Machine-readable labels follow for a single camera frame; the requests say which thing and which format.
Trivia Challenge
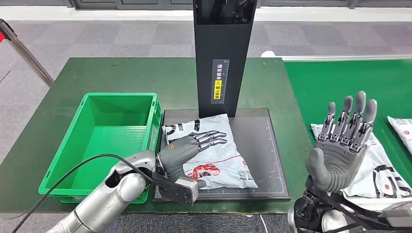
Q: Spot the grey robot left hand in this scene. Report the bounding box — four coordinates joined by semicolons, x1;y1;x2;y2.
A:
156;130;228;189

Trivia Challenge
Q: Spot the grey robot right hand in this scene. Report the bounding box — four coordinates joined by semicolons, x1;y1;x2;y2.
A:
306;91;378;194

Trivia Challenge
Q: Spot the grey poly mailer parcel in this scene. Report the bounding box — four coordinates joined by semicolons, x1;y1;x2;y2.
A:
162;113;259;191
310;123;412;200
387;116;412;157

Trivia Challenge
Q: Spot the green conveyor belt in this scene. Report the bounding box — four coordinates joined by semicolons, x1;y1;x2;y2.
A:
283;59;412;187

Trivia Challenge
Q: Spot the black inbound scanning machine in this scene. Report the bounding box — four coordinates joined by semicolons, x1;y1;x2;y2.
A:
152;0;291;202

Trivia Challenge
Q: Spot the green plastic crate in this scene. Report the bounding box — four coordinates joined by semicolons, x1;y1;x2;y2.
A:
38;92;163;204

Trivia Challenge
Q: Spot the metal barrier pole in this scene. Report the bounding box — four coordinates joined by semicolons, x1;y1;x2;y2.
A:
0;18;55;87

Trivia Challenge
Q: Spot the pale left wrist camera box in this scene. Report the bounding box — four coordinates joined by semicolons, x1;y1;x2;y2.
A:
152;173;200;207

